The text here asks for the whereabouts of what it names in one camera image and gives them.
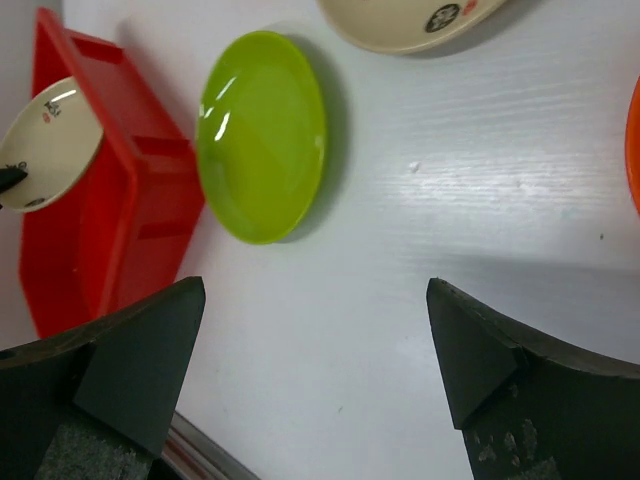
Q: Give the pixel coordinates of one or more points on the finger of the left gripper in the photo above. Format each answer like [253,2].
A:
[11,176]

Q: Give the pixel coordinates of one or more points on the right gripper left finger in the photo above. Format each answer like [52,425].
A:
[96,401]

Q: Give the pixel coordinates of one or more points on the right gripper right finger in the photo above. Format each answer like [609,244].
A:
[531,406]

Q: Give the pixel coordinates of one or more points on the green plate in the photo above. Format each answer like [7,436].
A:
[261,137]

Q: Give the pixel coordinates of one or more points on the orange plate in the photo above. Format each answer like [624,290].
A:
[632,146]

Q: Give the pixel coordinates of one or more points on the red plastic bin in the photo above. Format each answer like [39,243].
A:
[121,232]

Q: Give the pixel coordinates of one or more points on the beige plate with motifs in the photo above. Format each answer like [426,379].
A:
[421,27]

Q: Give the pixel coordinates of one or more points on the aluminium rail front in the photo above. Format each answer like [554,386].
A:
[193,455]

